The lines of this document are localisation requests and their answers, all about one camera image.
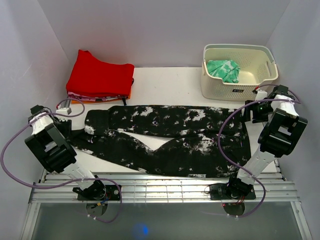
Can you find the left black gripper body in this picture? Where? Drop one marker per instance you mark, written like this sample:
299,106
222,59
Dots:
64,127

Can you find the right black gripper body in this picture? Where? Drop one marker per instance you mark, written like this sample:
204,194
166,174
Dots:
261,111

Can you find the black white tie-dye trousers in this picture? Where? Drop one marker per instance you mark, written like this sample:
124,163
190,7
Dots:
165,140

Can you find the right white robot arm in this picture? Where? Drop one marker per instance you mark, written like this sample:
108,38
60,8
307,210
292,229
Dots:
280,135

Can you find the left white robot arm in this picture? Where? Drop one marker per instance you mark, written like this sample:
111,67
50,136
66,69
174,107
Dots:
49,144

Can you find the pink patterned folded trousers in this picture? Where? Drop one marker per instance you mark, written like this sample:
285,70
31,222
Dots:
95,99

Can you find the green white tie-dye trousers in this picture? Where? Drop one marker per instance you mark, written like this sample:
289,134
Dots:
227,70

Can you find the red folded trousers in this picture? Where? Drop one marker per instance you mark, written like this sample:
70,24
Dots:
91,77

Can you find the cream plastic laundry basket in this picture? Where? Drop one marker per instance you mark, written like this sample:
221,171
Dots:
257,67

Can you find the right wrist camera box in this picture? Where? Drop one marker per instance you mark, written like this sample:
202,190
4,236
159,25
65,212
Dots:
259,94

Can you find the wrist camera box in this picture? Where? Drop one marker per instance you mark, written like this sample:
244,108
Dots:
64,107
259,94

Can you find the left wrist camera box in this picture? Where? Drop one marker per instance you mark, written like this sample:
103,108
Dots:
64,107

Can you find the aluminium rail frame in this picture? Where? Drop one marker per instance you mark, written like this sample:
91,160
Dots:
164,208

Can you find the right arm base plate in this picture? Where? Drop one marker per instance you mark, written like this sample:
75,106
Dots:
220,191

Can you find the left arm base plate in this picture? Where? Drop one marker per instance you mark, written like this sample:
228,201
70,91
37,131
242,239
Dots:
111,193

